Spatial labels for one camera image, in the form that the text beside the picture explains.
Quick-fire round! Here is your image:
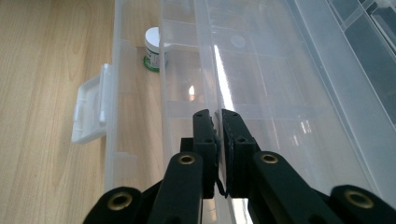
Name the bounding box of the white-capped green jar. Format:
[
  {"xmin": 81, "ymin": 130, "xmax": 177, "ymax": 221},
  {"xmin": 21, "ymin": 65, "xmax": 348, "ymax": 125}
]
[{"xmin": 143, "ymin": 26, "xmax": 169, "ymax": 73}]

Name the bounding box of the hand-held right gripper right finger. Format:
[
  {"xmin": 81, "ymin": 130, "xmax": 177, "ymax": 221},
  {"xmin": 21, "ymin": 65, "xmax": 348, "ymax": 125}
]
[{"xmin": 220, "ymin": 108, "xmax": 262, "ymax": 199}]

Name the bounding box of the dark compartment organizer box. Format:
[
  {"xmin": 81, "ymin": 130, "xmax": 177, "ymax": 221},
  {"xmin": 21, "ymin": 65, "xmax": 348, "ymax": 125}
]
[{"xmin": 326, "ymin": 0, "xmax": 396, "ymax": 118}]

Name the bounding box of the clear plastic organizer box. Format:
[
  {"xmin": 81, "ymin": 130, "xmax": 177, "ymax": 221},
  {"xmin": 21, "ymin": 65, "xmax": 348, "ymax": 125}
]
[{"xmin": 70, "ymin": 0, "xmax": 396, "ymax": 224}]

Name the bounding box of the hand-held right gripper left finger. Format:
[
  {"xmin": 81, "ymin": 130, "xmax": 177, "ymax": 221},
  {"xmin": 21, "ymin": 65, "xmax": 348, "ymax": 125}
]
[{"xmin": 179, "ymin": 108, "xmax": 222, "ymax": 200}]

